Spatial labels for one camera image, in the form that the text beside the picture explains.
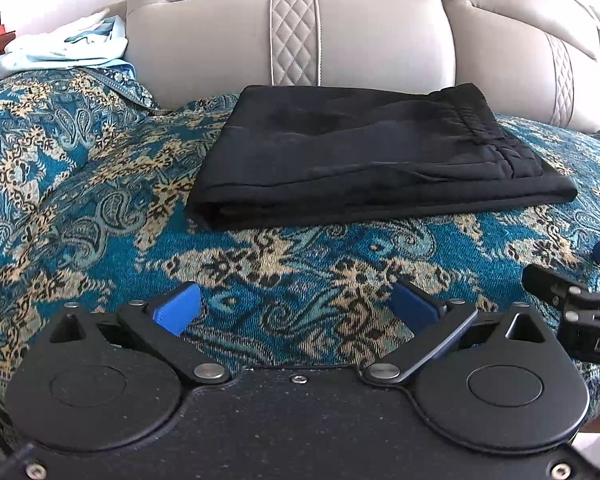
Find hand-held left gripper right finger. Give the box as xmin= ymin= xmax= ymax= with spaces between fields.
xmin=362 ymin=277 xmax=552 ymax=387

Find blue patterned blanket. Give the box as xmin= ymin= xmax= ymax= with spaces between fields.
xmin=0 ymin=67 xmax=600 ymax=443

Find light blue cloth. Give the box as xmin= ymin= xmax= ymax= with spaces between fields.
xmin=0 ymin=9 xmax=131 ymax=79

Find black pants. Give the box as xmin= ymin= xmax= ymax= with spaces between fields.
xmin=185 ymin=82 xmax=580 ymax=232

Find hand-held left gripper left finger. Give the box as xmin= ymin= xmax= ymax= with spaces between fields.
xmin=47 ymin=281 xmax=234 ymax=387

